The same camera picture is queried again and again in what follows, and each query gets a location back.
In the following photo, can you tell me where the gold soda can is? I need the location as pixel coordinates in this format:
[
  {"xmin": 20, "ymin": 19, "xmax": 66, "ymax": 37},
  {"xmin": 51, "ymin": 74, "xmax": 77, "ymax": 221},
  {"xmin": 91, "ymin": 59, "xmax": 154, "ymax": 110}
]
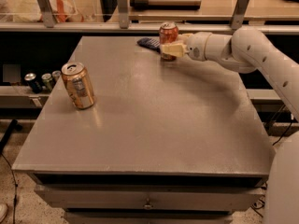
[{"xmin": 62, "ymin": 62, "xmax": 95, "ymax": 109}]

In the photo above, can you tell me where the black floor cable left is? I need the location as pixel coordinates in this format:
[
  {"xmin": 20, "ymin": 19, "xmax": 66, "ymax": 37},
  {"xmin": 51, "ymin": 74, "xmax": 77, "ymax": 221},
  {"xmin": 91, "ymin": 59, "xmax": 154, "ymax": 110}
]
[{"xmin": 0, "ymin": 152, "xmax": 19, "ymax": 224}]

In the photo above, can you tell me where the white orange plastic bag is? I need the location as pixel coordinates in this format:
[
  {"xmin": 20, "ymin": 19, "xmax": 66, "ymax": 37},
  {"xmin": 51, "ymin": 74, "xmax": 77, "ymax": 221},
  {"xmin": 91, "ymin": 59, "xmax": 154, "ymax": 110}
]
[{"xmin": 13, "ymin": 0, "xmax": 85, "ymax": 23}]

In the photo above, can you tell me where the right metal rail bracket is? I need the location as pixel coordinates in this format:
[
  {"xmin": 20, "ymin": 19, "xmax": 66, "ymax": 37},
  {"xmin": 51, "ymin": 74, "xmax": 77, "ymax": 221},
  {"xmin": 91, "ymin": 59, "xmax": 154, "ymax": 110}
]
[{"xmin": 230, "ymin": 0, "xmax": 249, "ymax": 30}]

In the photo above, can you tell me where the black power adapter cable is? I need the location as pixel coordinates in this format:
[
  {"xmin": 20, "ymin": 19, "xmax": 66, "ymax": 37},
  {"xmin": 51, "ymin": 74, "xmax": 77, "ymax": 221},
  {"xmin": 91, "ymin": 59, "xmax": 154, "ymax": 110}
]
[{"xmin": 250, "ymin": 196, "xmax": 265, "ymax": 217}]

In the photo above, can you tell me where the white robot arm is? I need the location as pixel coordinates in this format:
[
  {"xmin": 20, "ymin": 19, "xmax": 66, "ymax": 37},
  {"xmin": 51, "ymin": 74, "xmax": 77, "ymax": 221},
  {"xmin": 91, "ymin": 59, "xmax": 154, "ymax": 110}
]
[{"xmin": 160, "ymin": 27, "xmax": 299, "ymax": 224}]

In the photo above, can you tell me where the dark blue rxbar wrapper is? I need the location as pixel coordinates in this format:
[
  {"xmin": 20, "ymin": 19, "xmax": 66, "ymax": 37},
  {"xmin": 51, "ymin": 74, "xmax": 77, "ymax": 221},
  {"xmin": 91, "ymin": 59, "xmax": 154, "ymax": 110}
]
[{"xmin": 137, "ymin": 37, "xmax": 160, "ymax": 51}]

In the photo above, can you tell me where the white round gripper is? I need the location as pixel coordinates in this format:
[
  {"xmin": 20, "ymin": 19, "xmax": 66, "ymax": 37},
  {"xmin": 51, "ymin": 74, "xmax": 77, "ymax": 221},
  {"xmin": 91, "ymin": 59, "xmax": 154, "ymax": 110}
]
[{"xmin": 160, "ymin": 32, "xmax": 211, "ymax": 62}]

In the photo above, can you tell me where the green shelf can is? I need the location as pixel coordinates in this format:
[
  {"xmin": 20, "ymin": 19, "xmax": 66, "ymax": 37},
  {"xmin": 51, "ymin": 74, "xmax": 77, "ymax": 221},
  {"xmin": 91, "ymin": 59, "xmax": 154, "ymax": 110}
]
[{"xmin": 41, "ymin": 73, "xmax": 55, "ymax": 91}]

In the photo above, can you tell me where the dark blue shelf can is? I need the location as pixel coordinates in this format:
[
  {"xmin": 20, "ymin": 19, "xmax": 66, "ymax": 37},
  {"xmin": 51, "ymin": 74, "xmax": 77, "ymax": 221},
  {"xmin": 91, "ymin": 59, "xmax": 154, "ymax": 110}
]
[{"xmin": 24, "ymin": 73, "xmax": 43, "ymax": 93}]

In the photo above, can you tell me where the metal drawer handle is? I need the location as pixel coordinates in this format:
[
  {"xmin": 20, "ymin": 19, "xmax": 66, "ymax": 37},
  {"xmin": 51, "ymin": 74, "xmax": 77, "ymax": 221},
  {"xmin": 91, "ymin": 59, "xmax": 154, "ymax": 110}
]
[{"xmin": 143, "ymin": 196, "xmax": 153, "ymax": 210}]

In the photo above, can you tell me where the left metal rail bracket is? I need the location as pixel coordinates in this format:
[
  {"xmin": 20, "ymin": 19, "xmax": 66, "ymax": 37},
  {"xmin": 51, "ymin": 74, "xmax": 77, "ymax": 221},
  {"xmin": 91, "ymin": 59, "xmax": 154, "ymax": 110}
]
[{"xmin": 36, "ymin": 0, "xmax": 57, "ymax": 28}]

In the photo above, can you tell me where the middle metal rail bracket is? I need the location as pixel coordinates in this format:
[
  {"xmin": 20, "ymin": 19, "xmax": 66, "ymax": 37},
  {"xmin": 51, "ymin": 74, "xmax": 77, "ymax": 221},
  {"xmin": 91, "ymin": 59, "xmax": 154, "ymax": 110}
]
[{"xmin": 117, "ymin": 0, "xmax": 130, "ymax": 29}]

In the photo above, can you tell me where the red coke can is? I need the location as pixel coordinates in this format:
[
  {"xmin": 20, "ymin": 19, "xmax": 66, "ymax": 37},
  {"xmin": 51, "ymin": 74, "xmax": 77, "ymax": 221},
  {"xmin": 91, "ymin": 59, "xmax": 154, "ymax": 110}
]
[{"xmin": 158, "ymin": 21, "xmax": 180, "ymax": 62}]

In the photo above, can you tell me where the metal rail bracket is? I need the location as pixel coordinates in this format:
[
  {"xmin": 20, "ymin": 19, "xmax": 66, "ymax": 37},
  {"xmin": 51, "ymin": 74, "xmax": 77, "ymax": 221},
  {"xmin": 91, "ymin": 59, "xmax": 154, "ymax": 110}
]
[
  {"xmin": 230, "ymin": 0, "xmax": 249, "ymax": 30},
  {"xmin": 117, "ymin": 0, "xmax": 130, "ymax": 29},
  {"xmin": 36, "ymin": 0, "xmax": 57, "ymax": 28}
]

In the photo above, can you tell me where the silver shelf can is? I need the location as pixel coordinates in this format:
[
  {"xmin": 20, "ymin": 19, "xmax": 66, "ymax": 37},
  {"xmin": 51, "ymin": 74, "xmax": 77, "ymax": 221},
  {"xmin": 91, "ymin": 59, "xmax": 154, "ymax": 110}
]
[{"xmin": 51, "ymin": 70, "xmax": 61, "ymax": 81}]

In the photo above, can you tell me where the grey cabinet drawer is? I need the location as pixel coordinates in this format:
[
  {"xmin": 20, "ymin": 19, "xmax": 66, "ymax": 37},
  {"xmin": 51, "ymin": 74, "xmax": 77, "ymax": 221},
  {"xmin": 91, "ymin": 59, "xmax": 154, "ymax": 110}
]
[{"xmin": 35, "ymin": 185, "xmax": 263, "ymax": 212}]

